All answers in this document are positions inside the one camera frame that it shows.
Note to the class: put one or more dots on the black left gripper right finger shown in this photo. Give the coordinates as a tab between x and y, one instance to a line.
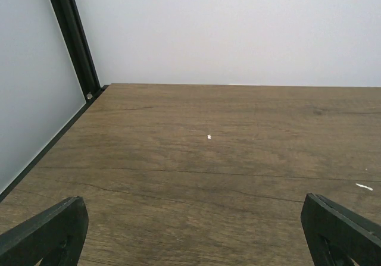
337	236

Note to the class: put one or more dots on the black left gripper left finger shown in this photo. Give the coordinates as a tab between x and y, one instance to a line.
55	236

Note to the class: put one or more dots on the black left table rail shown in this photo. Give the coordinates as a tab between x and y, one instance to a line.
50	144

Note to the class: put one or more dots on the black left frame post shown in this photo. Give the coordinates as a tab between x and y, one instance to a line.
70	23

